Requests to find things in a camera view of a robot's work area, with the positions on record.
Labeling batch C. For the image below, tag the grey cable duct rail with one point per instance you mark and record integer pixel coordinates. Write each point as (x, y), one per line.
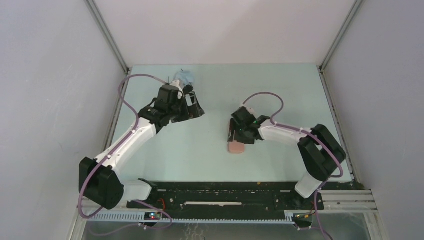
(139, 217)

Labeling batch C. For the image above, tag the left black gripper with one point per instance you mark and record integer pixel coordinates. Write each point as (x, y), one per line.
(190, 112)

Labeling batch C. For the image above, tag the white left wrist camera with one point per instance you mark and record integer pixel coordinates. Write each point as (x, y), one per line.
(178, 84)

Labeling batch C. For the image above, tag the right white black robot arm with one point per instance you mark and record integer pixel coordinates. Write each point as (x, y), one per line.
(321, 153)

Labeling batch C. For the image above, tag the aluminium frame rails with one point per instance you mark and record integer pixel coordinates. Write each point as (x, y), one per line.
(348, 201)

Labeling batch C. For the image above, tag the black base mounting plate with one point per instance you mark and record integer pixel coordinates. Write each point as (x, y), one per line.
(230, 200)

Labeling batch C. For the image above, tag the pink glasses case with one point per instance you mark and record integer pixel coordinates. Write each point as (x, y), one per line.
(233, 146)

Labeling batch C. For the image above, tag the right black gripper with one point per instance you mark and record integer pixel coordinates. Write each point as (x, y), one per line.
(235, 125)

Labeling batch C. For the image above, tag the light blue cleaning cloth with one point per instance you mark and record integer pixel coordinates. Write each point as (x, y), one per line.
(185, 77)

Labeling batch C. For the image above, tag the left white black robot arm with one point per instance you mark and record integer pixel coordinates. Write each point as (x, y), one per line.
(100, 178)

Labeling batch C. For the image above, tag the black sunglasses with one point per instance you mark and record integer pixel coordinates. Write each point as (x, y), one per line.
(187, 89)

